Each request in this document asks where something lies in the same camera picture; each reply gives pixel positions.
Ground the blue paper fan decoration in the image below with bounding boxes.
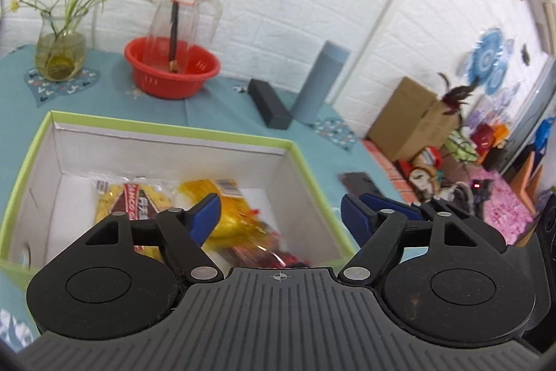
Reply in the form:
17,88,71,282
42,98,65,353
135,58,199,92
460,27,515,96

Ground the black straw in pitcher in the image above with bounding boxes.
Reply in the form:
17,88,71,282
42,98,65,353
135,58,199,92
169,0,179,73

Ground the red plastic basin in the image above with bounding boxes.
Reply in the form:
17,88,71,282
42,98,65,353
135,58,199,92
123,37,221,100

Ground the brown cardboard box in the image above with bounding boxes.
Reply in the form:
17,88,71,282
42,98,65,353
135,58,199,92
366,77,459,162

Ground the dark red feather plant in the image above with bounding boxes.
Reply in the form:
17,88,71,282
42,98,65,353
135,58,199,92
438,72,478,125

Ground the vase with yellow flowers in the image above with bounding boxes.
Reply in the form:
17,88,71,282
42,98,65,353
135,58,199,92
7,0,154,83

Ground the glass pitcher with label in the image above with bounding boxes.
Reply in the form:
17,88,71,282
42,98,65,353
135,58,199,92
142,0,224,74

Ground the black rectangular case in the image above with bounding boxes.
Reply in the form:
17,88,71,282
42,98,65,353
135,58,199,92
247,79,292,131

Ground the grey blue thermos bottle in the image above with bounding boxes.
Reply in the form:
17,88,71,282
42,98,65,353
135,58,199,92
290,41,350,123

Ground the orange yellow candy bag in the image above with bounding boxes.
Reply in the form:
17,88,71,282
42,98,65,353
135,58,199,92
177,179,267,248

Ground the plaid tablecloth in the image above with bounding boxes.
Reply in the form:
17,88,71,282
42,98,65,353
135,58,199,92
362,139,418,204

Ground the red nut snack bag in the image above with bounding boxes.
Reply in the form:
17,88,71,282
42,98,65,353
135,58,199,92
221,223,309,269

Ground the large noodle snack bag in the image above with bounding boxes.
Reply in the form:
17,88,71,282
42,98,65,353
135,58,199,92
88,173,182,263

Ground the green cardboard box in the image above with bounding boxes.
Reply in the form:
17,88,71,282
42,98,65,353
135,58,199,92
1,111,355,290

